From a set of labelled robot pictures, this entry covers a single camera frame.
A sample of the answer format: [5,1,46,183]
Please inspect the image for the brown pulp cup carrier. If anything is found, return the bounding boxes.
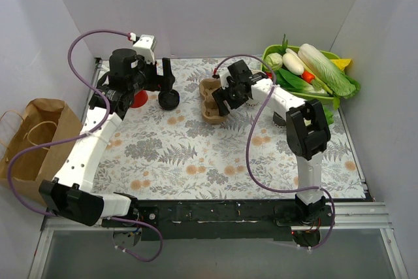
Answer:
[199,78,227,125]

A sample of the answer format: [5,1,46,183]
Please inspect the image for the black plastic cup lids stack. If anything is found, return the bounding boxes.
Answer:
[158,90,180,111]

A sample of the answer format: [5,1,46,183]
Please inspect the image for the black takeout coffee cup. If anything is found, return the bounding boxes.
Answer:
[272,112,286,131]

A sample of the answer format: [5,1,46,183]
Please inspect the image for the brown paper bag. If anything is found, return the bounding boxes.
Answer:
[0,97,84,207]

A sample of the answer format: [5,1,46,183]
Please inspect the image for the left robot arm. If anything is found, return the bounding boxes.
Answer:
[39,48,180,227]

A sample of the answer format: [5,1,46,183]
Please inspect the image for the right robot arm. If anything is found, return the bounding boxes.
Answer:
[212,60,330,225]

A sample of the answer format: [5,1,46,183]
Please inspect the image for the red plastic straw cup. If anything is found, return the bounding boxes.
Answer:
[131,90,148,108]

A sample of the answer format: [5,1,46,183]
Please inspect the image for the round green cabbage toy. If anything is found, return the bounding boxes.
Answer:
[264,53,283,71]

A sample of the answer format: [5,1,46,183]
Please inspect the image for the green bok choy toy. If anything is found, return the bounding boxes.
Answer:
[274,68,315,93]

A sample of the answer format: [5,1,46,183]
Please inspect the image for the green vegetable tray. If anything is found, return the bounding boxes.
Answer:
[263,44,340,108]

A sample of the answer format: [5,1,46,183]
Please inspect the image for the white radish toy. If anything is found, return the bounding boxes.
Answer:
[282,48,304,76]

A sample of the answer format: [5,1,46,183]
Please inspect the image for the orange carrot toy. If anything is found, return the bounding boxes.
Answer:
[301,70,315,84]

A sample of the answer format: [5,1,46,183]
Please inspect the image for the floral patterned table mat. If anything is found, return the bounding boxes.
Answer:
[83,57,366,201]

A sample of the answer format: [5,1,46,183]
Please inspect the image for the small bok choy toy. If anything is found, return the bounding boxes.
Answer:
[323,107,334,125]

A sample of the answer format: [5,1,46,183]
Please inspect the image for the napa cabbage toy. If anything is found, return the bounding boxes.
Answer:
[298,44,361,99]

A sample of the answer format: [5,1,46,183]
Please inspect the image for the yellow pepper toy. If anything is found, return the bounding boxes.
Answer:
[331,59,351,72]

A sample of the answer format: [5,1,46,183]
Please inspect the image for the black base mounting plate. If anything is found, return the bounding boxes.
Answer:
[101,199,331,241]

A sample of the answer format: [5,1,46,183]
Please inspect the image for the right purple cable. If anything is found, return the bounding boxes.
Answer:
[213,54,336,251]

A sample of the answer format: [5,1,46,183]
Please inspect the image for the purple cable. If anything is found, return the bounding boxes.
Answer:
[7,29,164,263]
[213,54,336,251]

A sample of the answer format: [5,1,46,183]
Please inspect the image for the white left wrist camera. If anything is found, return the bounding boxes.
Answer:
[131,33,157,64]

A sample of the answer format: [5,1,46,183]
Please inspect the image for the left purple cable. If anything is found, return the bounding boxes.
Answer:
[7,29,164,263]

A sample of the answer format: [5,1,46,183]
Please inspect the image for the aluminium frame rail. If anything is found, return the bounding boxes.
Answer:
[29,199,408,278]

